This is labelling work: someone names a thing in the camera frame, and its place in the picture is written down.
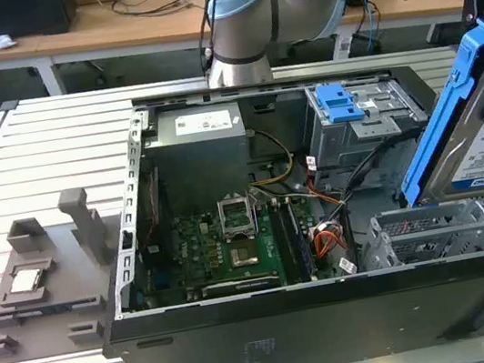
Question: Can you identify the hard disk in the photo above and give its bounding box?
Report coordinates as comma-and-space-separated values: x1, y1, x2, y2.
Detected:
378, 17, 484, 213

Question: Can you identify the metal disk bay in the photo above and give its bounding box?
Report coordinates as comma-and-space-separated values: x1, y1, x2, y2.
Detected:
352, 196, 484, 274

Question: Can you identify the black RAM slot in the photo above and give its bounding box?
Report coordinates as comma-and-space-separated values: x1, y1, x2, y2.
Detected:
267, 199, 303, 287

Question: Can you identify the blue plastic drive latch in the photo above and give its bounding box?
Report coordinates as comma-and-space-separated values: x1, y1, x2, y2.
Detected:
314, 79, 368, 127

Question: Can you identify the grey metal drive cage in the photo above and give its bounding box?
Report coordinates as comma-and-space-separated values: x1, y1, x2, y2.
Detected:
296, 68, 439, 197

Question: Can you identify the RAM stick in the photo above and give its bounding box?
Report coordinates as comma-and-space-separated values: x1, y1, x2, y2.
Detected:
285, 197, 318, 280

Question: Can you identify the metal socket cover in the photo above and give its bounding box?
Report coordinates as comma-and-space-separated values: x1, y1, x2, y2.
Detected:
217, 193, 259, 243

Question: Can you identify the grey power supply unit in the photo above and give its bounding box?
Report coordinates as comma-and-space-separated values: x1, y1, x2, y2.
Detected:
139, 99, 257, 206

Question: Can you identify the CPU socket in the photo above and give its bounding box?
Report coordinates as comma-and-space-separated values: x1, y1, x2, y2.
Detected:
227, 241, 262, 271

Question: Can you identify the green motherboard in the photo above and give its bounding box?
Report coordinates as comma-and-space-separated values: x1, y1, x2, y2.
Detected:
131, 191, 337, 311

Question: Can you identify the black graphics card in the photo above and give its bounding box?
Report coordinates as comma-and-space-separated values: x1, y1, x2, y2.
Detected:
200, 271, 283, 300

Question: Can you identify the black PC case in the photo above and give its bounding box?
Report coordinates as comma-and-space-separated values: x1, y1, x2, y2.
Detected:
63, 42, 484, 363

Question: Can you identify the grey parts rack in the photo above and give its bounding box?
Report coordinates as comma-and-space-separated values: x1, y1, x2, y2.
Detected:
0, 181, 141, 363

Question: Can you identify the silver CPU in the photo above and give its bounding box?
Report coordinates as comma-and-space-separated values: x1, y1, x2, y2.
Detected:
6, 267, 48, 296

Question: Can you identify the blue hanging cable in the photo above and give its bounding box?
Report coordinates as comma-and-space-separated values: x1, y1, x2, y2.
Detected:
358, 0, 384, 55

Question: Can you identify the thick black cable in case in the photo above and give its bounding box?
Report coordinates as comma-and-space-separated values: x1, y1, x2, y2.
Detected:
330, 125, 433, 208

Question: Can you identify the yellow and black wire bundle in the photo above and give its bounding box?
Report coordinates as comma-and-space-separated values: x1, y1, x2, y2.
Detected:
242, 124, 299, 189

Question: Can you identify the multicoloured thin wire bundle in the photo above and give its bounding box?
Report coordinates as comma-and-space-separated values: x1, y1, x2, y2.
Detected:
249, 172, 348, 222

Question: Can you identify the orange wire bundle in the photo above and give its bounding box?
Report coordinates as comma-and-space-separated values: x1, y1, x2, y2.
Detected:
309, 219, 352, 267

